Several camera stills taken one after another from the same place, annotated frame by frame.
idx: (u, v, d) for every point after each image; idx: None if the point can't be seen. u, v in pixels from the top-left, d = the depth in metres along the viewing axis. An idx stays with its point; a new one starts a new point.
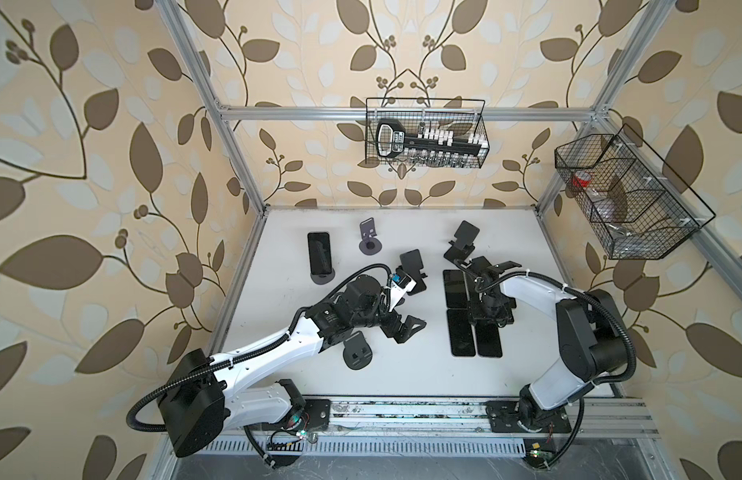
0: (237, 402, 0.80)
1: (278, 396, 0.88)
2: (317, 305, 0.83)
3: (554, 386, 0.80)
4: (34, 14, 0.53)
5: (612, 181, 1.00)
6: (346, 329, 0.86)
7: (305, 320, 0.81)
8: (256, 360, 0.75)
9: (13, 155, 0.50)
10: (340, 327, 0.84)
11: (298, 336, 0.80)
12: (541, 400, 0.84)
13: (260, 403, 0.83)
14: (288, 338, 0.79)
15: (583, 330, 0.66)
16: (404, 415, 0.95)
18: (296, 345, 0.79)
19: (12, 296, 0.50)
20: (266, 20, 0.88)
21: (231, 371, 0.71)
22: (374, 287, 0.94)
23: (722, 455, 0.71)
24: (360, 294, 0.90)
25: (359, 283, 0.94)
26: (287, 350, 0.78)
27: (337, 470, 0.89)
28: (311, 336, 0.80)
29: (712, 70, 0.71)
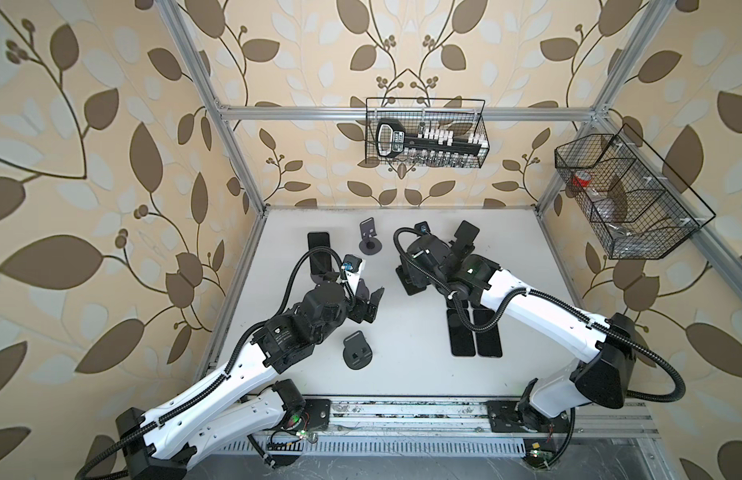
0: (208, 431, 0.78)
1: (267, 408, 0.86)
2: (268, 323, 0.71)
3: (556, 398, 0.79)
4: (35, 14, 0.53)
5: (612, 181, 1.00)
6: (309, 346, 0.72)
7: (250, 348, 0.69)
8: (190, 410, 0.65)
9: (12, 154, 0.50)
10: (299, 345, 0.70)
11: (239, 370, 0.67)
12: (545, 410, 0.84)
13: (237, 425, 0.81)
14: (227, 375, 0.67)
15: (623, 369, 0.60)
16: (404, 416, 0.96)
18: (238, 382, 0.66)
19: (12, 296, 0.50)
20: (266, 20, 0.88)
21: (162, 429, 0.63)
22: (337, 294, 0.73)
23: (722, 454, 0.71)
24: (316, 309, 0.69)
25: (316, 292, 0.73)
26: (230, 391, 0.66)
27: (337, 470, 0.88)
28: (254, 367, 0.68)
29: (712, 70, 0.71)
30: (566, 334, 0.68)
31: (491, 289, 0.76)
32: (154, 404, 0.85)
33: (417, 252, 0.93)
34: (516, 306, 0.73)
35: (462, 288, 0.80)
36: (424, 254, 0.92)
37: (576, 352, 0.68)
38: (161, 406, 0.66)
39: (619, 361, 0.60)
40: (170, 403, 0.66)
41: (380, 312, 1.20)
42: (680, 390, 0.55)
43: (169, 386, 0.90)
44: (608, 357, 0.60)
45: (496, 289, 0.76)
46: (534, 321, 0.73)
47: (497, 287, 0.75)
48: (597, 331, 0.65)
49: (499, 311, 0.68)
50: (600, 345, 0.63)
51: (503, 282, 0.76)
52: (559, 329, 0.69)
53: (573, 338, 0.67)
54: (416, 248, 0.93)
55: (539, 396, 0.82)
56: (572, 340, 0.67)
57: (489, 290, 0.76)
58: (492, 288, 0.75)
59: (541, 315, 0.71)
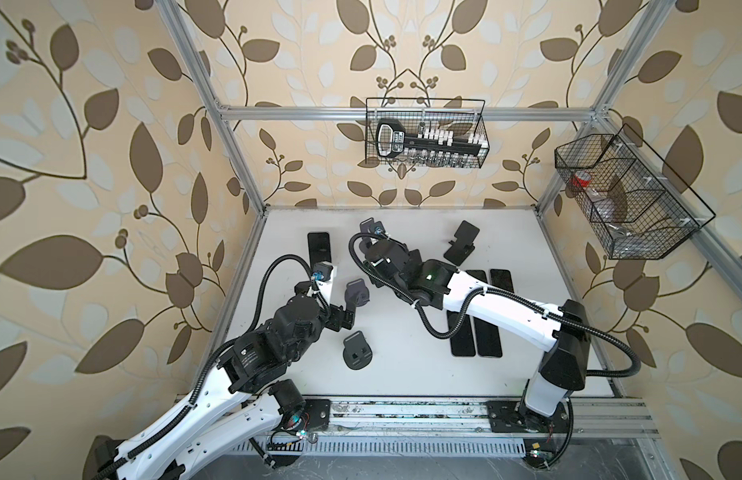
0: (199, 446, 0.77)
1: (261, 414, 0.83)
2: (238, 342, 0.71)
3: (546, 395, 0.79)
4: (35, 15, 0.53)
5: (612, 181, 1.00)
6: (280, 365, 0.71)
7: (216, 373, 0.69)
8: (159, 441, 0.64)
9: (13, 155, 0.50)
10: (269, 364, 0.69)
11: (206, 398, 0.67)
12: (542, 409, 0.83)
13: (228, 436, 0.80)
14: (194, 405, 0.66)
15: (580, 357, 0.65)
16: (404, 416, 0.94)
18: (205, 412, 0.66)
19: (12, 296, 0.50)
20: (266, 20, 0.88)
21: (133, 463, 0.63)
22: (309, 309, 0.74)
23: (722, 455, 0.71)
24: (288, 326, 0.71)
25: (287, 309, 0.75)
26: (197, 420, 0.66)
27: (338, 470, 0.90)
28: (220, 394, 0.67)
29: (712, 70, 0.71)
30: (525, 326, 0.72)
31: (452, 292, 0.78)
32: (154, 404, 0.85)
33: (377, 260, 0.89)
34: (479, 307, 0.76)
35: (423, 295, 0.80)
36: (386, 262, 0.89)
37: (535, 342, 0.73)
38: (135, 437, 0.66)
39: (575, 347, 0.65)
40: (141, 435, 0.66)
41: (380, 312, 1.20)
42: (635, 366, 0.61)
43: (169, 386, 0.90)
44: (565, 346, 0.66)
45: (457, 292, 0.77)
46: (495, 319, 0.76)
47: (458, 289, 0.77)
48: (552, 320, 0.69)
49: (457, 321, 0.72)
50: (557, 333, 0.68)
51: (462, 284, 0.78)
52: (519, 324, 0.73)
53: (532, 330, 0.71)
54: (376, 257, 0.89)
55: (531, 395, 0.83)
56: (533, 332, 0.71)
57: (449, 294, 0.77)
58: (453, 292, 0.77)
59: (500, 313, 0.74)
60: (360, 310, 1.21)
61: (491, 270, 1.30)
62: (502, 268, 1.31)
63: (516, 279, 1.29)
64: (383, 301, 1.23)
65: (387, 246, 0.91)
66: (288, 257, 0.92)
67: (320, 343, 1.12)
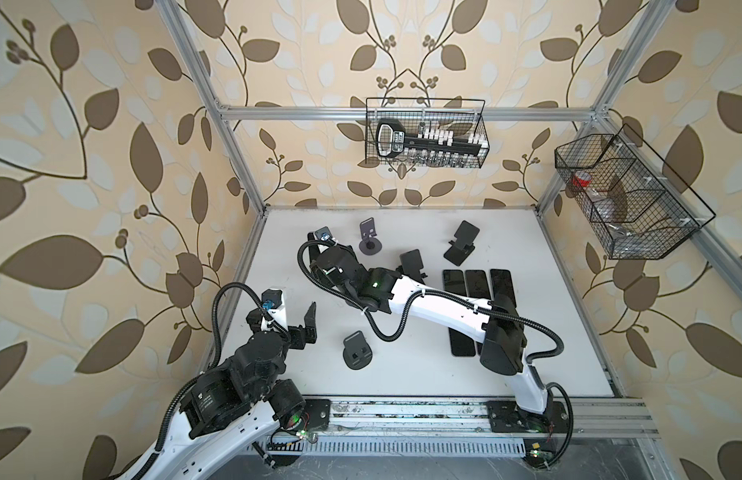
0: (193, 465, 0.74)
1: (255, 423, 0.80)
2: (201, 381, 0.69)
3: (519, 389, 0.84)
4: (35, 15, 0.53)
5: (612, 181, 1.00)
6: (242, 404, 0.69)
7: (178, 417, 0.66)
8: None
9: (13, 154, 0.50)
10: (230, 404, 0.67)
11: (172, 442, 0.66)
12: (532, 407, 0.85)
13: (222, 451, 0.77)
14: (160, 451, 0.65)
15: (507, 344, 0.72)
16: (404, 415, 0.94)
18: (172, 455, 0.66)
19: (13, 296, 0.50)
20: (266, 20, 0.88)
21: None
22: (272, 347, 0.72)
23: (722, 455, 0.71)
24: (247, 365, 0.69)
25: (247, 347, 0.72)
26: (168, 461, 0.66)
27: (337, 470, 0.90)
28: (184, 438, 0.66)
29: (712, 70, 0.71)
30: (459, 321, 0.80)
31: (395, 298, 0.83)
32: (154, 404, 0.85)
33: (329, 269, 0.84)
34: (419, 307, 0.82)
35: (371, 302, 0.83)
36: (338, 270, 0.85)
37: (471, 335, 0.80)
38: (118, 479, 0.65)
39: (501, 336, 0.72)
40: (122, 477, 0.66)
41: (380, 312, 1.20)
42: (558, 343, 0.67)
43: (168, 386, 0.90)
44: (492, 337, 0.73)
45: (399, 297, 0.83)
46: (436, 317, 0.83)
47: (399, 295, 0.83)
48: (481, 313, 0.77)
49: (403, 322, 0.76)
50: (485, 326, 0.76)
51: (404, 288, 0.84)
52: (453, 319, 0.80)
53: (464, 324, 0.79)
54: (329, 265, 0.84)
55: (518, 397, 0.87)
56: (466, 326, 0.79)
57: (393, 299, 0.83)
58: (396, 298, 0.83)
59: (440, 312, 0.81)
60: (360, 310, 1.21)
61: (491, 270, 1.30)
62: (503, 268, 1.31)
63: (516, 279, 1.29)
64: None
65: (333, 252, 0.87)
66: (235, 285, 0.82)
67: (320, 343, 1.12)
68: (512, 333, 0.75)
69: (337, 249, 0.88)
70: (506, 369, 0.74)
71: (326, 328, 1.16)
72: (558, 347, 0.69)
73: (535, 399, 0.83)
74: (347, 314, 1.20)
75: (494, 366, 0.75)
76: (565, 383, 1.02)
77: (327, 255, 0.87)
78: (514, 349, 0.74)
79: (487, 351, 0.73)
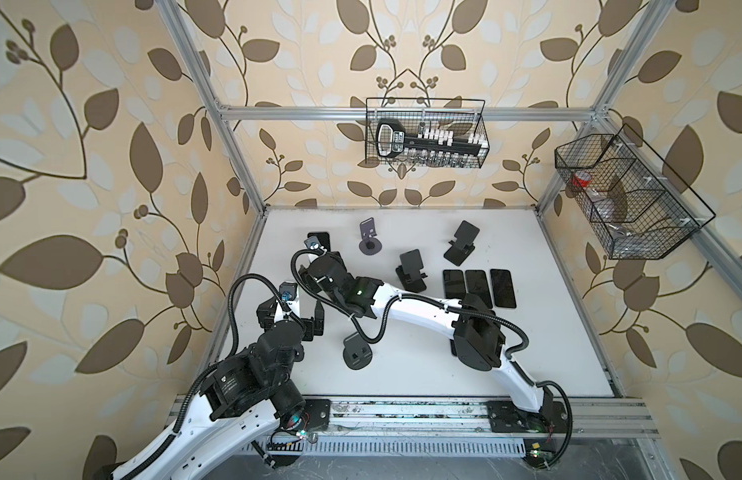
0: (193, 460, 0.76)
1: (256, 421, 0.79)
2: (221, 365, 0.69)
3: (510, 387, 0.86)
4: (35, 15, 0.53)
5: (612, 181, 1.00)
6: (262, 390, 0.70)
7: (199, 400, 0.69)
8: (149, 467, 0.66)
9: (13, 154, 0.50)
10: (251, 389, 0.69)
11: (190, 424, 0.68)
12: (527, 406, 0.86)
13: (222, 446, 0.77)
14: (178, 433, 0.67)
15: (477, 340, 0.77)
16: (404, 416, 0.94)
18: (189, 438, 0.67)
19: (12, 296, 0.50)
20: (266, 20, 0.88)
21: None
22: (294, 335, 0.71)
23: (722, 455, 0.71)
24: (270, 352, 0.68)
25: (271, 334, 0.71)
26: (182, 446, 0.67)
27: (338, 470, 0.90)
28: (203, 420, 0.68)
29: (712, 70, 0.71)
30: (432, 321, 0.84)
31: (376, 302, 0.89)
32: (154, 404, 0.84)
33: (319, 276, 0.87)
34: (397, 310, 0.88)
35: (356, 309, 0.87)
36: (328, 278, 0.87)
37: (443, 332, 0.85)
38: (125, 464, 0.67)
39: (469, 332, 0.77)
40: (130, 463, 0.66)
41: None
42: (523, 338, 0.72)
43: (168, 386, 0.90)
44: (461, 333, 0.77)
45: (379, 301, 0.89)
46: (410, 317, 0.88)
47: (380, 299, 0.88)
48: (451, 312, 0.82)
49: (383, 323, 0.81)
50: (455, 322, 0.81)
51: (384, 293, 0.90)
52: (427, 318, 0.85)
53: (437, 323, 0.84)
54: (319, 273, 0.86)
55: (513, 397, 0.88)
56: (439, 324, 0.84)
57: (375, 304, 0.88)
58: (377, 302, 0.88)
59: (414, 313, 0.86)
60: None
61: (491, 270, 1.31)
62: (503, 268, 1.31)
63: (516, 279, 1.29)
64: None
65: (321, 261, 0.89)
66: (259, 277, 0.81)
67: (321, 343, 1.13)
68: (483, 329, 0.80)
69: (327, 257, 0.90)
70: (481, 364, 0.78)
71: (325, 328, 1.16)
72: (524, 339, 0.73)
73: (529, 397, 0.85)
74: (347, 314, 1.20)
75: (470, 362, 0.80)
76: (565, 384, 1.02)
77: (316, 263, 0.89)
78: (486, 344, 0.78)
79: (459, 347, 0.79)
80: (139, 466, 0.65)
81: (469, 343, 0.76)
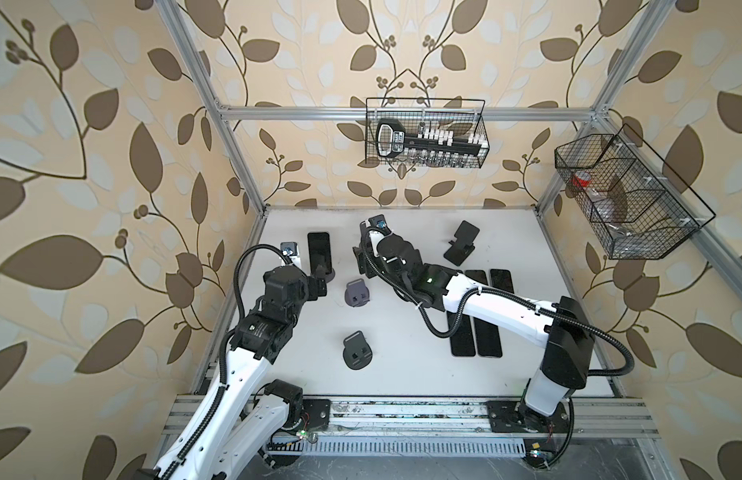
0: (228, 454, 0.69)
1: (269, 408, 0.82)
2: (239, 326, 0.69)
3: (539, 391, 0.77)
4: (34, 14, 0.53)
5: (612, 181, 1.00)
6: (288, 328, 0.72)
7: (234, 355, 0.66)
8: (207, 429, 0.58)
9: (13, 155, 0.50)
10: (280, 329, 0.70)
11: (235, 375, 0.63)
12: (544, 409, 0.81)
13: (252, 436, 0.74)
14: (226, 385, 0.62)
15: (576, 352, 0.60)
16: (404, 416, 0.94)
18: (239, 386, 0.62)
19: (12, 296, 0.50)
20: (266, 20, 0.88)
21: (184, 467, 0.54)
22: (291, 271, 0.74)
23: (722, 454, 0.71)
24: (282, 288, 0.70)
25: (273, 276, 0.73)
26: (233, 397, 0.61)
27: (338, 470, 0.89)
28: (247, 365, 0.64)
29: (712, 70, 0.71)
30: (518, 323, 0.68)
31: (449, 294, 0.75)
32: (154, 405, 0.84)
33: (391, 256, 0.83)
34: (473, 306, 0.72)
35: (425, 298, 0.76)
36: (400, 260, 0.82)
37: (532, 340, 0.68)
38: (172, 448, 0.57)
39: (567, 342, 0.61)
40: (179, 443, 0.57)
41: (380, 314, 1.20)
42: (628, 366, 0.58)
43: (168, 386, 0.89)
44: (556, 339, 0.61)
45: (453, 293, 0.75)
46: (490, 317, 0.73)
47: (454, 290, 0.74)
48: (545, 316, 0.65)
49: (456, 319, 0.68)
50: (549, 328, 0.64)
51: (459, 285, 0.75)
52: (511, 320, 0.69)
53: (525, 326, 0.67)
54: (390, 253, 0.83)
55: (530, 396, 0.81)
56: (527, 327, 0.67)
57: (447, 295, 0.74)
58: (450, 293, 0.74)
59: (494, 310, 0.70)
60: (360, 310, 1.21)
61: (491, 270, 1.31)
62: (503, 268, 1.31)
63: (516, 279, 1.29)
64: (382, 302, 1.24)
65: (396, 243, 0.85)
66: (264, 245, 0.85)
67: (320, 343, 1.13)
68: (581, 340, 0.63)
69: (397, 240, 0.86)
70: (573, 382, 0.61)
71: (326, 328, 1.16)
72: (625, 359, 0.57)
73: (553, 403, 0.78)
74: (347, 314, 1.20)
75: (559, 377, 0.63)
76: None
77: (391, 243, 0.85)
78: (583, 361, 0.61)
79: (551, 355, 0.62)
80: (191, 437, 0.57)
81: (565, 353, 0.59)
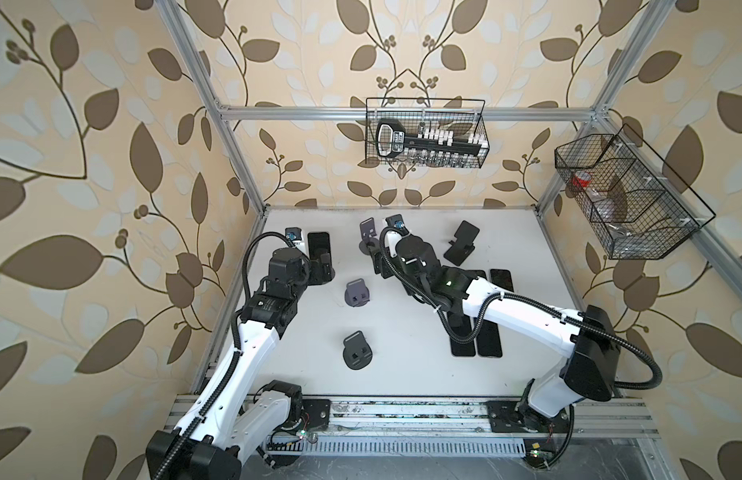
0: (239, 432, 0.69)
1: (273, 400, 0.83)
2: (248, 303, 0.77)
3: (548, 394, 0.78)
4: (35, 15, 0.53)
5: (612, 181, 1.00)
6: (292, 303, 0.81)
7: (246, 327, 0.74)
8: (224, 390, 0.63)
9: (13, 155, 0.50)
10: (284, 304, 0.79)
11: (249, 343, 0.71)
12: (545, 410, 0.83)
13: (260, 418, 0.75)
14: (240, 351, 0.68)
15: (604, 364, 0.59)
16: (404, 416, 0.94)
18: (253, 352, 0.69)
19: (12, 297, 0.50)
20: (266, 20, 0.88)
21: (205, 424, 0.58)
22: (291, 253, 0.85)
23: (722, 454, 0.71)
24: (284, 265, 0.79)
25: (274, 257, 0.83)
26: (248, 362, 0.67)
27: (338, 470, 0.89)
28: (259, 334, 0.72)
29: (713, 70, 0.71)
30: (542, 331, 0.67)
31: (469, 298, 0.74)
32: (154, 404, 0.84)
33: (410, 258, 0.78)
34: (495, 311, 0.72)
35: (444, 302, 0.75)
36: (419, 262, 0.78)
37: (557, 350, 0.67)
38: (191, 410, 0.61)
39: (595, 353, 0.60)
40: (196, 406, 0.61)
41: (380, 314, 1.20)
42: (656, 379, 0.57)
43: (169, 386, 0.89)
44: (584, 350, 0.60)
45: (474, 297, 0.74)
46: (511, 323, 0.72)
47: (475, 295, 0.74)
48: (571, 325, 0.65)
49: (478, 322, 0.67)
50: (575, 338, 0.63)
51: (479, 289, 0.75)
52: (535, 327, 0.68)
53: (550, 335, 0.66)
54: (410, 254, 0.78)
55: (535, 396, 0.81)
56: (551, 336, 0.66)
57: (467, 299, 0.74)
58: (471, 298, 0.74)
59: (517, 317, 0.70)
60: (360, 310, 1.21)
61: (491, 270, 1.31)
62: (503, 268, 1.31)
63: (516, 279, 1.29)
64: (382, 302, 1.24)
65: (414, 244, 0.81)
66: (270, 232, 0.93)
67: (321, 343, 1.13)
68: (609, 351, 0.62)
69: (416, 241, 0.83)
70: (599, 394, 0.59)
71: (326, 328, 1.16)
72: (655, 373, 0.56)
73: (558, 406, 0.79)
74: (348, 314, 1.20)
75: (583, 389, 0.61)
76: None
77: (408, 244, 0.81)
78: (611, 373, 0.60)
79: (575, 366, 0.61)
80: (209, 399, 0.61)
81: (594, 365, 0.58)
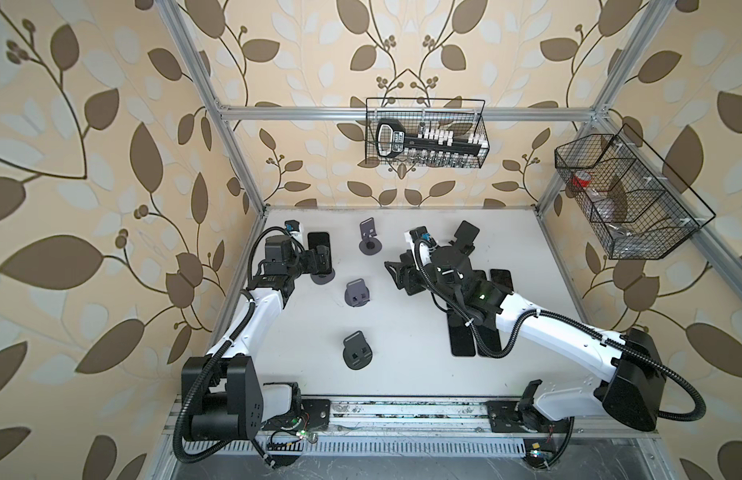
0: None
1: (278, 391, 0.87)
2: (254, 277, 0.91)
3: (563, 403, 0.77)
4: (34, 14, 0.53)
5: (612, 181, 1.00)
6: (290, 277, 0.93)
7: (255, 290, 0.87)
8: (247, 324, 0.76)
9: (13, 155, 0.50)
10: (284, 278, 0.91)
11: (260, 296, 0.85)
12: (550, 414, 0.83)
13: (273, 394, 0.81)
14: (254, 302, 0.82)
15: (647, 392, 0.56)
16: (404, 416, 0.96)
18: (265, 303, 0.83)
19: (12, 296, 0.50)
20: (266, 20, 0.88)
21: (235, 347, 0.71)
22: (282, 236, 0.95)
23: (722, 454, 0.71)
24: (277, 247, 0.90)
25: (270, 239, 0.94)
26: (263, 310, 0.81)
27: (338, 470, 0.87)
28: (267, 292, 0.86)
29: (712, 70, 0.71)
30: (580, 352, 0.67)
31: (503, 312, 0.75)
32: (154, 404, 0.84)
33: (446, 269, 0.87)
34: (531, 328, 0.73)
35: (477, 314, 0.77)
36: (455, 273, 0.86)
37: (597, 372, 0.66)
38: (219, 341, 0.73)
39: (638, 378, 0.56)
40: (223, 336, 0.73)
41: (380, 314, 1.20)
42: (698, 411, 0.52)
43: (169, 386, 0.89)
44: (625, 374, 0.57)
45: (508, 312, 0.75)
46: (549, 340, 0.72)
47: (509, 310, 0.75)
48: (612, 348, 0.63)
49: (514, 336, 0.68)
50: (617, 361, 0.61)
51: (513, 305, 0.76)
52: (572, 346, 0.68)
53: (589, 356, 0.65)
54: (446, 264, 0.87)
55: (548, 400, 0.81)
56: (588, 357, 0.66)
57: (501, 314, 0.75)
58: (505, 313, 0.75)
59: (555, 336, 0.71)
60: (360, 310, 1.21)
61: (491, 270, 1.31)
62: (503, 268, 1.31)
63: (516, 279, 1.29)
64: (382, 302, 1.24)
65: (453, 257, 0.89)
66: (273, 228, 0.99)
67: (320, 343, 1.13)
68: (652, 378, 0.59)
69: (453, 253, 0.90)
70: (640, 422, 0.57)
71: (326, 328, 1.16)
72: (699, 405, 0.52)
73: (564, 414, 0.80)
74: (348, 314, 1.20)
75: (622, 413, 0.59)
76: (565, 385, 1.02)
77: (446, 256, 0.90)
78: (653, 401, 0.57)
79: (615, 390, 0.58)
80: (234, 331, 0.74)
81: (638, 392, 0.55)
